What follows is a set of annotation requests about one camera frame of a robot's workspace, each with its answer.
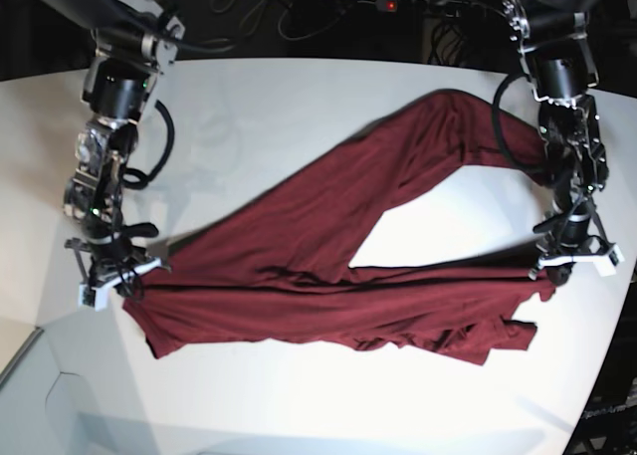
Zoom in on white cable loop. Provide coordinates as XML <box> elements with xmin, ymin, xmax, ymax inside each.
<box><xmin>239</xmin><ymin>0</ymin><xmax>354</xmax><ymax>41</ymax></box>

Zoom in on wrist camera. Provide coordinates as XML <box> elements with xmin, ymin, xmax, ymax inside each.
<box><xmin>78</xmin><ymin>283</ymin><xmax>109</xmax><ymax>312</ymax></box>
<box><xmin>594</xmin><ymin>244</ymin><xmax>625</xmax><ymax>277</ymax></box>

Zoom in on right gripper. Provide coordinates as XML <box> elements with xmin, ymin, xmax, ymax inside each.
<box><xmin>64</xmin><ymin>222</ymin><xmax>172</xmax><ymax>301</ymax></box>

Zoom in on dark red t-shirt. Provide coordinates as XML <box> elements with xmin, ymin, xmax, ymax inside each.
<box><xmin>122</xmin><ymin>90</ymin><xmax>555</xmax><ymax>365</ymax></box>

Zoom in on black power strip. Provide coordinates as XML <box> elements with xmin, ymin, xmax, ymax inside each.
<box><xmin>371</xmin><ymin>0</ymin><xmax>485</xmax><ymax>19</ymax></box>

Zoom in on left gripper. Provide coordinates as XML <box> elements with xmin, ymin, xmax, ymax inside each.
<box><xmin>529</xmin><ymin>210</ymin><xmax>616</xmax><ymax>286</ymax></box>

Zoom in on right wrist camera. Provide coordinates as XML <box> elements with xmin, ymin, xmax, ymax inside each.
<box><xmin>78</xmin><ymin>283</ymin><xmax>109</xmax><ymax>312</ymax></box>

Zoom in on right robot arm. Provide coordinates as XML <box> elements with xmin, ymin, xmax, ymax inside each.
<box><xmin>40</xmin><ymin>0</ymin><xmax>232</xmax><ymax>311</ymax></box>

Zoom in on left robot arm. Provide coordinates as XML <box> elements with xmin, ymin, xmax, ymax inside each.
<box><xmin>491</xmin><ymin>0</ymin><xmax>624</xmax><ymax>287</ymax></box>

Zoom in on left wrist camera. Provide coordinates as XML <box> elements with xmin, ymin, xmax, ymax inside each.
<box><xmin>594</xmin><ymin>244</ymin><xmax>625</xmax><ymax>277</ymax></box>

